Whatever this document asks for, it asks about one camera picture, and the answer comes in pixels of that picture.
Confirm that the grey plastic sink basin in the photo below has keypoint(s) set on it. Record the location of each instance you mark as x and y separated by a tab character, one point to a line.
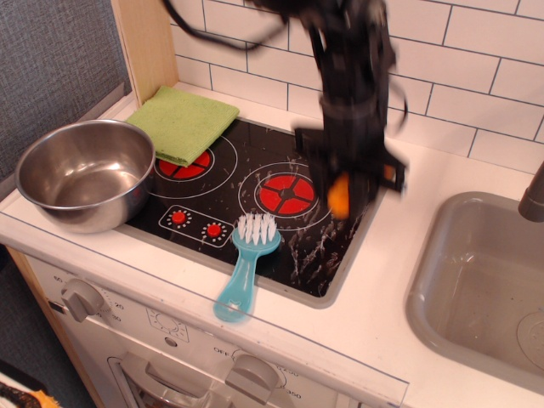
477	296

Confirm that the orange plush toy fish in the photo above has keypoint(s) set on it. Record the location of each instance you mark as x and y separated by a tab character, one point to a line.
338	197

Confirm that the orange object bottom left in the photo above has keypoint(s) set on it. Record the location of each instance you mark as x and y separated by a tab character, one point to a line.
44	400

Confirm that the grey left oven knob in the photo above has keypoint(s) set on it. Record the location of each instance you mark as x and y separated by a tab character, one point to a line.
81	299

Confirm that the black toy stovetop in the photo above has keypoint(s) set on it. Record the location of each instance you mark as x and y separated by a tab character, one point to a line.
193	211

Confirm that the blue dish brush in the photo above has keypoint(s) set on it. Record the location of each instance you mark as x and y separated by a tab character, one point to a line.
256	235

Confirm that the grey right oven knob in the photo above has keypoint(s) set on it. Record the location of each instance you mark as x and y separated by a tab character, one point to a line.
253	377

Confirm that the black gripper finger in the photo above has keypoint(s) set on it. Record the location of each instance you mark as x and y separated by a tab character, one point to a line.
362	190
324	175

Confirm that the grey oven door handle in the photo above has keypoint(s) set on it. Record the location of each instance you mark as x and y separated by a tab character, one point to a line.
169	385

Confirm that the green folded cloth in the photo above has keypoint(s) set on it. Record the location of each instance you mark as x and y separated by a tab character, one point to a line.
182	125

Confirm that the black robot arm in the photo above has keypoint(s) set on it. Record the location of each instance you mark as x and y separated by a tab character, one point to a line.
351	46

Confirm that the grey faucet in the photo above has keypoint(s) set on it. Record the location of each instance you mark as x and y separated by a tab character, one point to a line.
531	206

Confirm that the grey oven knob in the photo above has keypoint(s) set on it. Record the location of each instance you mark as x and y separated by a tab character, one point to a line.
81	299
253	377

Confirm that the stainless steel pan bowl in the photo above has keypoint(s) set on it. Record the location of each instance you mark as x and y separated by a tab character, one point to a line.
88	177

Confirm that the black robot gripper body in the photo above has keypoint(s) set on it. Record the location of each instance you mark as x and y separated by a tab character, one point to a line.
352	139

